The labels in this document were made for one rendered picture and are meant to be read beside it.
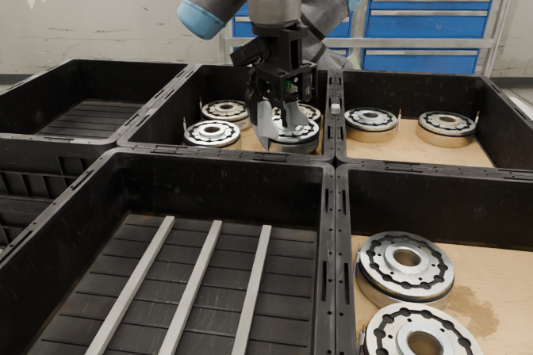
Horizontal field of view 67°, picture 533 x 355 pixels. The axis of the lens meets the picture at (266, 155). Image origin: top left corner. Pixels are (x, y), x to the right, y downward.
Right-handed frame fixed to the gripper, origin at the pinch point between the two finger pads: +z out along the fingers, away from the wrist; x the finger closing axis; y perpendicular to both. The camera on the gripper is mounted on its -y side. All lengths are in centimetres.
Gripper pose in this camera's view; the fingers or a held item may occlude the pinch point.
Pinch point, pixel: (274, 135)
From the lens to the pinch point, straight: 70.8
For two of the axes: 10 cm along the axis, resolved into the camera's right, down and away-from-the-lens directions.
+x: 8.0, -3.6, 4.8
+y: 6.0, 4.0, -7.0
